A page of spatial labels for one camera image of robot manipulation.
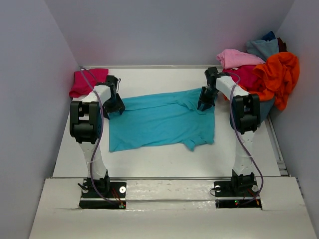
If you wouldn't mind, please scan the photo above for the maroon t-shirt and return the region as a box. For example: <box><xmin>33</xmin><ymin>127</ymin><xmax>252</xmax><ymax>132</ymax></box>
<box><xmin>277</xmin><ymin>38</ymin><xmax>287</xmax><ymax>52</ymax></box>

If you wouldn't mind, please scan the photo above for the orange t-shirt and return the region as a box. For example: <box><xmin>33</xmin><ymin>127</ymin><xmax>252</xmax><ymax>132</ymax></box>
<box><xmin>239</xmin><ymin>52</ymin><xmax>300</xmax><ymax>111</ymax></box>

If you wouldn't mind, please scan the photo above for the slate blue t-shirt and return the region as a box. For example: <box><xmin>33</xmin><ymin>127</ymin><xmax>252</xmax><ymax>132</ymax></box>
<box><xmin>258</xmin><ymin>97</ymin><xmax>275</xmax><ymax>127</ymax></box>

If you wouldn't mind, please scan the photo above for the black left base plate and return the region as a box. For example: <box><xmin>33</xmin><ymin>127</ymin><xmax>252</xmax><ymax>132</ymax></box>
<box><xmin>78</xmin><ymin>179</ymin><xmax>127</xmax><ymax>210</ymax></box>

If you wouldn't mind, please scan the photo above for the folded magenta t-shirt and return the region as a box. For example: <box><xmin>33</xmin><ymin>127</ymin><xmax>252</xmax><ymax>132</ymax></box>
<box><xmin>69</xmin><ymin>68</ymin><xmax>109</xmax><ymax>98</ymax></box>

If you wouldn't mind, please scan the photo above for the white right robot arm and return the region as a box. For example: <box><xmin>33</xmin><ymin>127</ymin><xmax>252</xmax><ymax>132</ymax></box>
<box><xmin>197</xmin><ymin>67</ymin><xmax>261</xmax><ymax>197</ymax></box>

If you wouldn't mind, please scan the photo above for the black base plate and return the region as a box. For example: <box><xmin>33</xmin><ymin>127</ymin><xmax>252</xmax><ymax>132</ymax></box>
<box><xmin>210</xmin><ymin>181</ymin><xmax>262</xmax><ymax>209</ymax></box>
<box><xmin>78</xmin><ymin>179</ymin><xmax>127</xmax><ymax>210</ymax></box>

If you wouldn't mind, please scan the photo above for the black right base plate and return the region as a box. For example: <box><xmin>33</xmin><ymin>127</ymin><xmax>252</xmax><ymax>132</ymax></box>
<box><xmin>210</xmin><ymin>181</ymin><xmax>262</xmax><ymax>209</ymax></box>

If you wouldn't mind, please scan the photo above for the pink t-shirt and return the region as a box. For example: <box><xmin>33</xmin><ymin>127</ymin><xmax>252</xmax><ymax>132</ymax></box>
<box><xmin>216</xmin><ymin>49</ymin><xmax>265</xmax><ymax>69</ymax></box>

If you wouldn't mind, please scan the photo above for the turquoise t-shirt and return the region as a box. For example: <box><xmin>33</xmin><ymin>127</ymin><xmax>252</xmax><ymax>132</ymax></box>
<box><xmin>109</xmin><ymin>88</ymin><xmax>215</xmax><ymax>152</ymax></box>

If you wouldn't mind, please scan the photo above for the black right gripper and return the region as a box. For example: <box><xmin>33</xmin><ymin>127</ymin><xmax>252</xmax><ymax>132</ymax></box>
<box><xmin>198</xmin><ymin>86</ymin><xmax>219</xmax><ymax>111</ymax></box>

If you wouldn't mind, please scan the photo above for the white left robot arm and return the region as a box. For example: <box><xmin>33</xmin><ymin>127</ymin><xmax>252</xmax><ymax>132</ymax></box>
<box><xmin>69</xmin><ymin>70</ymin><xmax>125</xmax><ymax>199</ymax></box>

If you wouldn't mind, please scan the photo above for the dark blue t-shirt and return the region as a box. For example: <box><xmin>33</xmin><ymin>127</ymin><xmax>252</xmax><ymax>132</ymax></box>
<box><xmin>261</xmin><ymin>31</ymin><xmax>276</xmax><ymax>41</ymax></box>

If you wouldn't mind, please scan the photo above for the magenta t-shirt in pile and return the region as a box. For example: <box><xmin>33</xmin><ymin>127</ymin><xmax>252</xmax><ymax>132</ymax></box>
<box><xmin>223</xmin><ymin>65</ymin><xmax>258</xmax><ymax>88</ymax></box>

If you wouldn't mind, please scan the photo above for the grey-blue t-shirt at back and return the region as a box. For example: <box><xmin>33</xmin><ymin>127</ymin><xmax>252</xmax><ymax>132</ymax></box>
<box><xmin>245</xmin><ymin>39</ymin><xmax>279</xmax><ymax>62</ymax></box>

